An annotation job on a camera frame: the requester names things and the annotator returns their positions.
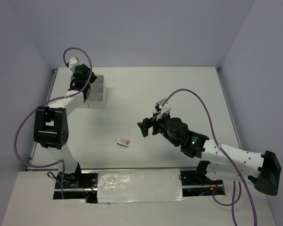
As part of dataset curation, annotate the white compartment organizer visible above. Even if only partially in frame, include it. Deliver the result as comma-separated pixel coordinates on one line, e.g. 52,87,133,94
77,102,89,109
87,75,107,109

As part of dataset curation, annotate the right white compartment organizer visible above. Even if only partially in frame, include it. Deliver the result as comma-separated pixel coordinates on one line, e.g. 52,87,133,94
87,75,107,109

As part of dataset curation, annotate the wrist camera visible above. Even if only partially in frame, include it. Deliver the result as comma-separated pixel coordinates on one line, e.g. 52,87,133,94
153,98,172,121
66,56,81,73

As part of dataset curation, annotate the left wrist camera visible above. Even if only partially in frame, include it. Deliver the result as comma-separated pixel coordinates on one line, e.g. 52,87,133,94
66,56,81,73

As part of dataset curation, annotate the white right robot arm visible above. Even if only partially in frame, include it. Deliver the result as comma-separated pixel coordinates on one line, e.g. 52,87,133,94
137,114,282,196

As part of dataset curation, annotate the left white compartment organizer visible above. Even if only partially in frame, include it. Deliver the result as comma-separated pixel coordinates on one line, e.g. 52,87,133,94
77,102,89,109

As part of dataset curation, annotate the pink mini stapler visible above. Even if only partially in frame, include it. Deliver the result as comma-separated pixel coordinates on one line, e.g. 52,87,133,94
116,138,130,148

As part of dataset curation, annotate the silver foil covered panel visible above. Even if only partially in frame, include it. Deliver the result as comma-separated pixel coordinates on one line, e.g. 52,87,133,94
97,169,184,203

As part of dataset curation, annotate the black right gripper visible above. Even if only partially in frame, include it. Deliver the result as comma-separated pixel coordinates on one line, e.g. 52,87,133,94
137,110,180,146

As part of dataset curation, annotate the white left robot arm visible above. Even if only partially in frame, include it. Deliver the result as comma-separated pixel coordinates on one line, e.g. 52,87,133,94
33,64,97,188

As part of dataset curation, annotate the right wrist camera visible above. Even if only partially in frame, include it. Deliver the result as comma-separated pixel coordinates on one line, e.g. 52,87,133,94
153,98,172,121

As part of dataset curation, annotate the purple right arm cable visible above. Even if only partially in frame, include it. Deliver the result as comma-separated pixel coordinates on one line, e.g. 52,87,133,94
164,89,258,226

